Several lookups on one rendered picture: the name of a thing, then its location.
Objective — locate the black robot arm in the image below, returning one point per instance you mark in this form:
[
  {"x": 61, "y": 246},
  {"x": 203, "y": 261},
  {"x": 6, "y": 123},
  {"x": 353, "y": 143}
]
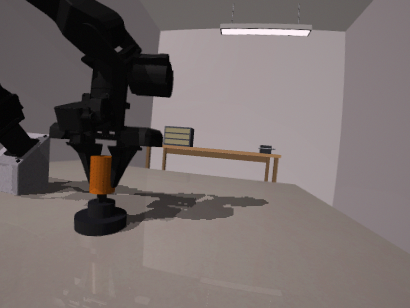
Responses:
[{"x": 96, "y": 30}]

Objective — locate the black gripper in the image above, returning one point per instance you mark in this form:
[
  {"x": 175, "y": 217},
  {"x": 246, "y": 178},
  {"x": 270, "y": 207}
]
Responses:
[{"x": 129, "y": 139}]

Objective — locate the orange cylinder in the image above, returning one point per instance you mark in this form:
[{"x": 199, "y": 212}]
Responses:
[{"x": 100, "y": 174}]

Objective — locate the black round pedestal with shaft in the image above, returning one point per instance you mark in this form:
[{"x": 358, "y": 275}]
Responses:
[{"x": 100, "y": 218}]

